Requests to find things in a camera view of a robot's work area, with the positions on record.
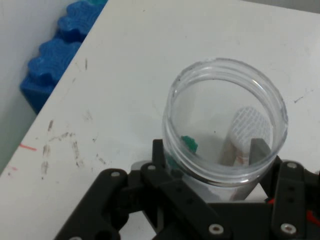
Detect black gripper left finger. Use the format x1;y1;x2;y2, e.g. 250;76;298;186
53;138;233;240

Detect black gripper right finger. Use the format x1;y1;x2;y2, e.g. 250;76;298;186
249;138;320;240

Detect clear plastic jar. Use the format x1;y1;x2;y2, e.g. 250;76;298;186
161;57;289;201

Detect dark blue foam block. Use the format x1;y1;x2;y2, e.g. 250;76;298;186
56;0;106;44
19;37;84;115

